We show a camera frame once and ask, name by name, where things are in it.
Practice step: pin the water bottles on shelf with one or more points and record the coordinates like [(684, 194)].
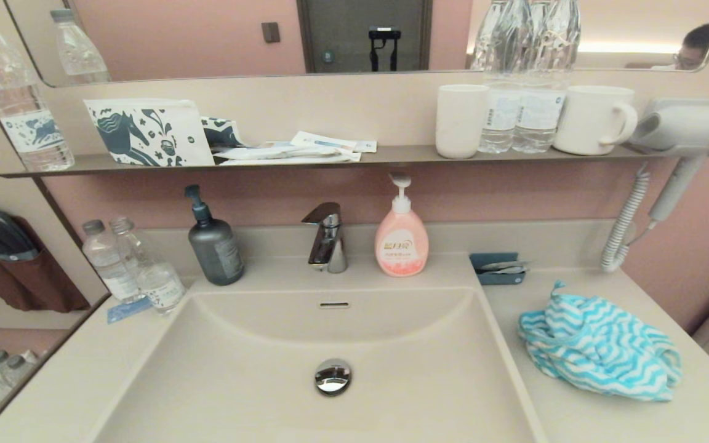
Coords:
[(539, 117)]

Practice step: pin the wall mirror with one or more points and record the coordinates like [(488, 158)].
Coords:
[(207, 37)]

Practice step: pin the grey hair dryer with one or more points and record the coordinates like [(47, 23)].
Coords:
[(693, 128)]

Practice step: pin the dark grey pump bottle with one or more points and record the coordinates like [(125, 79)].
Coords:
[(216, 252)]

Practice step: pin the small blue card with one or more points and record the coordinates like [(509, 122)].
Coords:
[(124, 312)]

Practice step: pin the black slipper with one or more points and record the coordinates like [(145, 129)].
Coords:
[(4, 237)]

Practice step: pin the water bottle horse print label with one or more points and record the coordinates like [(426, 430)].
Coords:
[(16, 104)]

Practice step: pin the clear water bottles on counter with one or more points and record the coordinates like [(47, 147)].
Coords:
[(159, 284)]

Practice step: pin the water bottle plain white label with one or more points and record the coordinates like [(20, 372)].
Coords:
[(108, 264), (500, 117)]

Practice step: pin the brown fabric pocket holder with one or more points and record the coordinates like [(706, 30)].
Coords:
[(34, 283)]

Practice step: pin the beige sink basin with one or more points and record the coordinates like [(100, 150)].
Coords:
[(237, 381)]

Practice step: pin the small blue tray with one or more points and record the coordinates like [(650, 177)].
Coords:
[(499, 278)]

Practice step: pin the pink soap pump bottle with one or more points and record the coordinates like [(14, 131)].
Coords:
[(400, 246)]

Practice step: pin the white horse print pouch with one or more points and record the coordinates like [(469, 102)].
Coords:
[(145, 132)]

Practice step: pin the small horse print packet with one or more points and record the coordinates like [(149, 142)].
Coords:
[(222, 132)]

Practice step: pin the white blue sachet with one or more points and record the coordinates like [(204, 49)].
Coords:
[(330, 141)]

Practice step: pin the long white sachet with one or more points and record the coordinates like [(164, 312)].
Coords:
[(280, 155)]

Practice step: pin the silvery packet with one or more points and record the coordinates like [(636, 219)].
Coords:
[(502, 267)]

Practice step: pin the chrome sink faucet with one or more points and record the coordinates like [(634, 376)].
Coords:
[(330, 246)]

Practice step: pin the teal white striped cloth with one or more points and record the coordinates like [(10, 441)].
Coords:
[(600, 351)]

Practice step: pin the grey metal wall shelf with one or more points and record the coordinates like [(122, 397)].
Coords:
[(397, 155)]

